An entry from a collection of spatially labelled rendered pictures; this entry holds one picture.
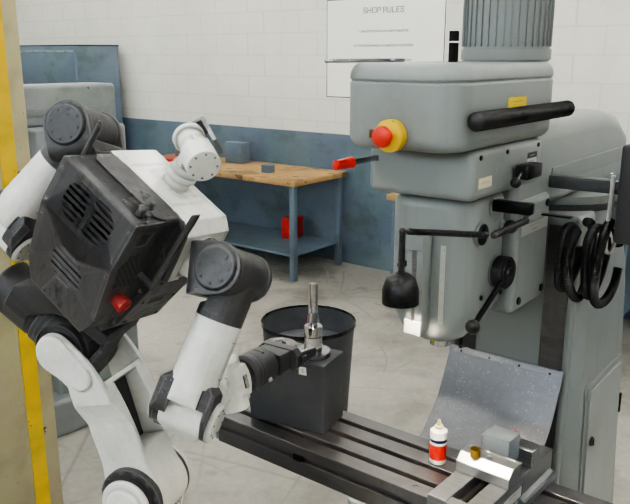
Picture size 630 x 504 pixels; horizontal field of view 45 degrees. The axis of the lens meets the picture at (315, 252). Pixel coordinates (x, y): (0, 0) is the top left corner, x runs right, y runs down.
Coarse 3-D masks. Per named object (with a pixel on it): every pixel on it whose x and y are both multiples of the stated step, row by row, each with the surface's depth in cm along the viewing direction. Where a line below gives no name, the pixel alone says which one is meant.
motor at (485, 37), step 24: (480, 0) 164; (504, 0) 160; (528, 0) 160; (552, 0) 165; (480, 24) 164; (504, 24) 161; (528, 24) 161; (552, 24) 166; (480, 48) 166; (504, 48) 163; (528, 48) 163
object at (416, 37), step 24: (336, 0) 663; (360, 0) 648; (384, 0) 634; (408, 0) 620; (432, 0) 607; (336, 24) 668; (360, 24) 653; (384, 24) 639; (408, 24) 625; (432, 24) 611; (336, 48) 673; (360, 48) 658; (384, 48) 643; (408, 48) 629; (432, 48) 616; (336, 72) 679; (336, 96) 684
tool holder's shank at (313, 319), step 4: (308, 284) 190; (312, 284) 190; (316, 284) 190; (308, 288) 191; (312, 288) 190; (316, 288) 190; (308, 292) 191; (312, 292) 190; (316, 292) 190; (308, 296) 191; (312, 296) 190; (316, 296) 191; (308, 300) 192; (312, 300) 191; (316, 300) 191; (308, 304) 192; (312, 304) 191; (316, 304) 191; (308, 308) 192; (312, 308) 191; (316, 308) 191; (308, 312) 192; (312, 312) 191; (316, 312) 192; (308, 316) 192; (312, 316) 192; (316, 316) 192; (308, 320) 192; (312, 320) 192; (316, 320) 192; (312, 324) 192; (316, 324) 193
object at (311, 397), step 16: (320, 352) 193; (336, 352) 197; (304, 368) 190; (320, 368) 188; (336, 368) 195; (272, 384) 196; (288, 384) 194; (304, 384) 192; (320, 384) 189; (336, 384) 196; (256, 400) 200; (272, 400) 197; (288, 400) 195; (304, 400) 193; (320, 400) 190; (336, 400) 197; (256, 416) 201; (272, 416) 199; (288, 416) 196; (304, 416) 194; (320, 416) 192; (336, 416) 199; (320, 432) 193
